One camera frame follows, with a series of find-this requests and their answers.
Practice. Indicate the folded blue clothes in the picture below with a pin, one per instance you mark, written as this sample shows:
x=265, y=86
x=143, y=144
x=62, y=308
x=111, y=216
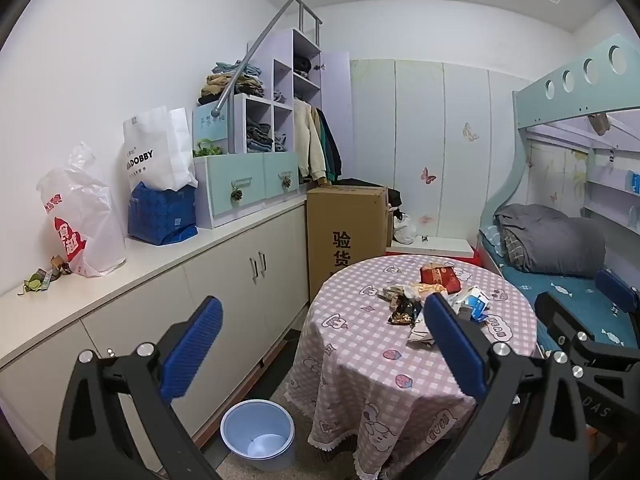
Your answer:
x=280, y=142

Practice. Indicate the white plastic bag red print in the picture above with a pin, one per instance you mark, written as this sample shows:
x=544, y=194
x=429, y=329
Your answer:
x=85, y=220

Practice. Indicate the lavender stepped cabinet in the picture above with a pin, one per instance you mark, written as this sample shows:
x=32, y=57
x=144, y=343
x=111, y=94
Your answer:
x=282, y=75

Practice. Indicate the green artificial plant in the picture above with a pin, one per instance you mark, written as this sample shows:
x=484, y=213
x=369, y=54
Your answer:
x=205, y=149

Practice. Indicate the white wardrobe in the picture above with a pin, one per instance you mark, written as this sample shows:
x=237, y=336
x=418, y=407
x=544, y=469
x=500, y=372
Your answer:
x=450, y=110

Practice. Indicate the light blue plastic bin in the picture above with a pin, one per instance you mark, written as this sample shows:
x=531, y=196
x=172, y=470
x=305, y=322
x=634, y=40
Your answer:
x=235, y=435

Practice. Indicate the plaid pillow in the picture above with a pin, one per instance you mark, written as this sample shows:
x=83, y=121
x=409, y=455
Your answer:
x=515, y=249

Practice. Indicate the pink checkered tablecloth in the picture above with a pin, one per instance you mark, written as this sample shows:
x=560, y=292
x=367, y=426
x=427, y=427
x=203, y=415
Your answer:
x=360, y=360

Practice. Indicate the brown crumpled paper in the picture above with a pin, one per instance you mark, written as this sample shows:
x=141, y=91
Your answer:
x=59, y=265

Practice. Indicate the black hanging jacket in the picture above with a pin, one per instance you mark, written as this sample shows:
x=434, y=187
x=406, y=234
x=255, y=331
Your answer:
x=336, y=155

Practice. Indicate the folded black clothes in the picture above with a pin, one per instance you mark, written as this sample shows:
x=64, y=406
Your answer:
x=302, y=65

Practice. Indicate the red snack packet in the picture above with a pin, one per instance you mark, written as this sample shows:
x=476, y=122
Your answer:
x=439, y=277

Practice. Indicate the small white plastic bag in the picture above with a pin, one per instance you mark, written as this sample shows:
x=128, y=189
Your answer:
x=404, y=230

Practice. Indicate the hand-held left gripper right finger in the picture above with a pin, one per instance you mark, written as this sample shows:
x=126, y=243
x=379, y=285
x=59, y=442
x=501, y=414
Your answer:
x=455, y=350

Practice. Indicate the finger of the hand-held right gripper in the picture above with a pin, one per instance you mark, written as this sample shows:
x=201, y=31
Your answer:
x=555, y=317
x=617, y=287

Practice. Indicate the brown hanging pouch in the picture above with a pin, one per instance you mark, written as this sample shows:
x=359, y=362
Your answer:
x=600, y=122

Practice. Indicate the yellow butterfly sticker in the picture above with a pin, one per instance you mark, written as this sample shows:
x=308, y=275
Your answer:
x=470, y=131

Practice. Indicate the grey metal handrail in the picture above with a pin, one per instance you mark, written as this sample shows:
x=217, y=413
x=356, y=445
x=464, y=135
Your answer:
x=250, y=60

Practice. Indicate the white low platform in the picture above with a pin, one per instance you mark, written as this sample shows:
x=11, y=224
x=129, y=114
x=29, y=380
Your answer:
x=430, y=246

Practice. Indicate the pink butterfly sticker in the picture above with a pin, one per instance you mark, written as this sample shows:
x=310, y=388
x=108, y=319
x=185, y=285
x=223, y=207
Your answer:
x=428, y=176

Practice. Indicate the blue patterned bag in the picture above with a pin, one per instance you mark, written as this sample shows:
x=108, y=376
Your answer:
x=160, y=215

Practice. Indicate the white low cabinet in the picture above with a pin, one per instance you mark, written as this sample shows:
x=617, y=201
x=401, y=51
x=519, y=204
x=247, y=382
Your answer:
x=225, y=280

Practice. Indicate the cream hanging jacket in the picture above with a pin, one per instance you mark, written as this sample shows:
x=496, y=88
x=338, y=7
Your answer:
x=307, y=140

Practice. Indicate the white wrapper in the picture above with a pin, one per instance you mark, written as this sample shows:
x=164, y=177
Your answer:
x=422, y=336

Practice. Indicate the wide turquoise drawer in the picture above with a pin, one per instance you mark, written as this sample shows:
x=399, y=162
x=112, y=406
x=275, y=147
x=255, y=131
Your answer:
x=225, y=180

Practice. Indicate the grey quilt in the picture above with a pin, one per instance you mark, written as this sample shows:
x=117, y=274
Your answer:
x=560, y=240

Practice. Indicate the green hanging jacket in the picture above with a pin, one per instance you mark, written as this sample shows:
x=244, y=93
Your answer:
x=326, y=135

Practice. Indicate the heap of black clothes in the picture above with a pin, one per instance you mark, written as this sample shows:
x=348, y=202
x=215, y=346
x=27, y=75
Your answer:
x=395, y=197

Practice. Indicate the pile of folded clothes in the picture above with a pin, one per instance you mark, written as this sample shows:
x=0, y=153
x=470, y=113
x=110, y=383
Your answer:
x=220, y=85

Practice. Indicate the grey-green wrapper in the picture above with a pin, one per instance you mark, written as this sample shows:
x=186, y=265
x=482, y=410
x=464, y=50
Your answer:
x=395, y=291

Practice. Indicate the turquoise bunk bed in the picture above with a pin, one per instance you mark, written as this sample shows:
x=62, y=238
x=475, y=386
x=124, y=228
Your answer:
x=575, y=95

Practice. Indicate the dark brown snack wrapper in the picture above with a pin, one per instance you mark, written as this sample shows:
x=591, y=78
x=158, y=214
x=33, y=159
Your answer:
x=405, y=311

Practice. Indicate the folded dark jeans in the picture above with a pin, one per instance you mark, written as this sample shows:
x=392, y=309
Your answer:
x=257, y=135

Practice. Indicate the brown cardboard box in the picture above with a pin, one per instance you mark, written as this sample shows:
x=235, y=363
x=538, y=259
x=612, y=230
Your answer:
x=345, y=220

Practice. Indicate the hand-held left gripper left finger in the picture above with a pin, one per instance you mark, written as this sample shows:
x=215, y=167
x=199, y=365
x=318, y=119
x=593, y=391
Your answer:
x=192, y=350

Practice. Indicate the teal printed bed sheet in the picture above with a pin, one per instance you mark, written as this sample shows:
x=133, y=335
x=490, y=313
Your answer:
x=575, y=290

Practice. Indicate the blue snack wrapper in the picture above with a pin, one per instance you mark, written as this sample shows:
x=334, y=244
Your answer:
x=475, y=304

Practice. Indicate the green crumpled paper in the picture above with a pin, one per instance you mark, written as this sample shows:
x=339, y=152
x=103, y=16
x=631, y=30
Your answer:
x=35, y=284

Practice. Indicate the pinecone pendant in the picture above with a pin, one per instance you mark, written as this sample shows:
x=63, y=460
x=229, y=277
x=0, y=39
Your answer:
x=286, y=181
x=236, y=194

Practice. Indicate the narrow turquoise drawer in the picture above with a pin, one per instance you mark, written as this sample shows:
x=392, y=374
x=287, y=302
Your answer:
x=277, y=170

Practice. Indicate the white paper shopping bag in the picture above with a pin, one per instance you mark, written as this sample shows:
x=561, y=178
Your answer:
x=150, y=150

